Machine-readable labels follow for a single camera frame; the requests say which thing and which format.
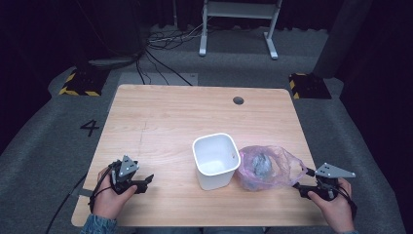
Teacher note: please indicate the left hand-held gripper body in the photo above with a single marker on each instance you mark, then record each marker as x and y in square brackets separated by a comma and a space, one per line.
[125, 169]

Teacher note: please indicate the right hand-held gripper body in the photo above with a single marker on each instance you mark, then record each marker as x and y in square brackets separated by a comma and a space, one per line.
[331, 172]

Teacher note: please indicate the pink plastic bag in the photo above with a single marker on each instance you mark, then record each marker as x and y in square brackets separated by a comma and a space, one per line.
[282, 165]

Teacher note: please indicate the white plastic bin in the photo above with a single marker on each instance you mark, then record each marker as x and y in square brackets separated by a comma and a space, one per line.
[214, 159]

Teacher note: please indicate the person's left hand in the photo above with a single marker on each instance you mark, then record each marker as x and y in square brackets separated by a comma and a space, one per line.
[108, 201]

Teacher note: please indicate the person's right hand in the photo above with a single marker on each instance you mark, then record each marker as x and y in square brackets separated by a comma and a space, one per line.
[336, 211]

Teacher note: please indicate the grey crumpled paper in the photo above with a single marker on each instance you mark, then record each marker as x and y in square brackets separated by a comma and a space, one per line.
[261, 164]

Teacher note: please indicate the yellow black striped base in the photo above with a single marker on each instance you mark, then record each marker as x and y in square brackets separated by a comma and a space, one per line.
[310, 86]
[84, 83]

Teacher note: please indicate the grey pillar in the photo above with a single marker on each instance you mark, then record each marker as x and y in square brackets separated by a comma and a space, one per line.
[341, 39]

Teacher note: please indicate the white metal desk frame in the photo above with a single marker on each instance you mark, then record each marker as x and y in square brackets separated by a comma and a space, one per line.
[238, 9]

